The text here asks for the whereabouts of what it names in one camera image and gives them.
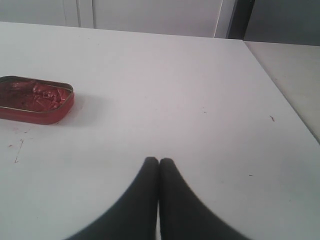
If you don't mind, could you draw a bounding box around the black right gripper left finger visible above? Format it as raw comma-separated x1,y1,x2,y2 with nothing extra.
68,157,160,240

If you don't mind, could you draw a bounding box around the white cabinet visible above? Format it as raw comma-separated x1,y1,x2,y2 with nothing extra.
0,0,236,38

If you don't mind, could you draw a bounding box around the red ink paste tin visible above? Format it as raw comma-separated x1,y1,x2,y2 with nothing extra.
0,75,75,125

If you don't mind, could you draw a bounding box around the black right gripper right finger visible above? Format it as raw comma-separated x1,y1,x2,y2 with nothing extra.
159,158,248,240

